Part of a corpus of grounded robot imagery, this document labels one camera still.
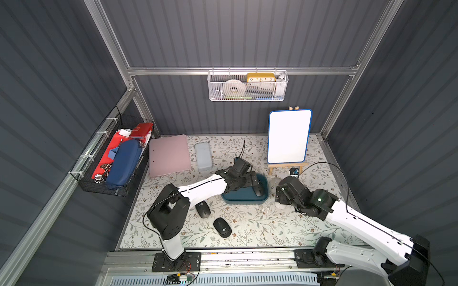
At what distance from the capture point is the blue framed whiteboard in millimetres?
858

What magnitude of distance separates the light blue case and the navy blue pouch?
393 mm

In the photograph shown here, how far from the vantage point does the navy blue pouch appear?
643 millimetres

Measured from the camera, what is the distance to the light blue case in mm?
1072

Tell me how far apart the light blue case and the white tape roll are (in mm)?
382

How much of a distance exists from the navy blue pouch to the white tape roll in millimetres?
475
